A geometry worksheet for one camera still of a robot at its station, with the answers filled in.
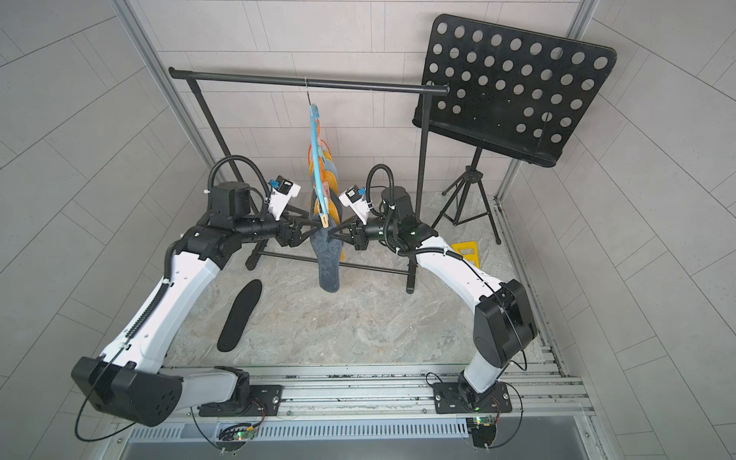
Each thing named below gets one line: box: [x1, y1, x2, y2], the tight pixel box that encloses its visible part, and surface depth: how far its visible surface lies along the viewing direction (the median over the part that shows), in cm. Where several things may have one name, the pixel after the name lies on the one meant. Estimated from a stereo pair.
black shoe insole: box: [216, 278, 263, 352], surface depth 86 cm
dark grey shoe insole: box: [309, 187, 343, 294], surface depth 74 cm
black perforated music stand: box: [426, 13, 618, 245], surface depth 65 cm
